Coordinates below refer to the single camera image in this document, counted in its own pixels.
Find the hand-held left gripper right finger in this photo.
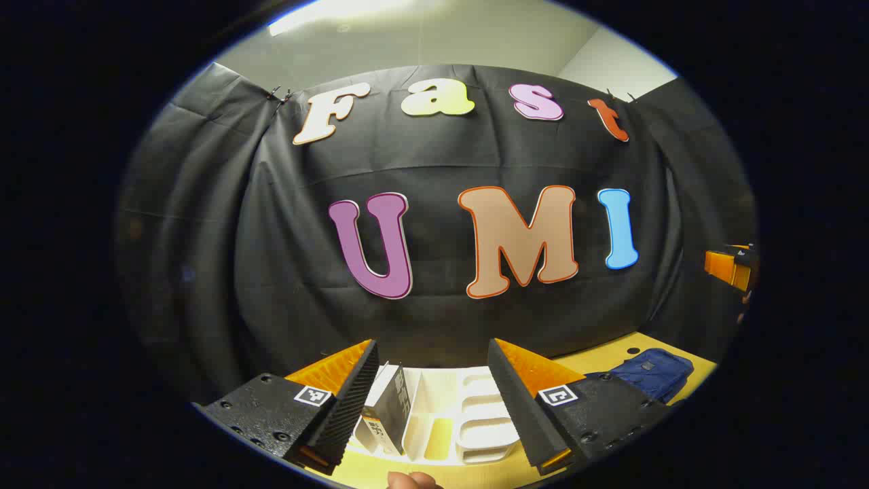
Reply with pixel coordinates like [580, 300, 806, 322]
[487, 337, 673, 476]

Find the blue schoolbag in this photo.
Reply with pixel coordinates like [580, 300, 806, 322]
[586, 348, 695, 405]

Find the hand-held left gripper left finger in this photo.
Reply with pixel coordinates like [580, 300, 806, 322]
[193, 339, 381, 476]

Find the black backdrop cloth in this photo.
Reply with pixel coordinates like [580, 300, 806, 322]
[115, 63, 758, 408]

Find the white plastic bookshelf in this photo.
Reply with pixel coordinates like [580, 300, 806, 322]
[353, 363, 521, 467]

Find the black cover book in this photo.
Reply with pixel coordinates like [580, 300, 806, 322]
[358, 363, 415, 456]

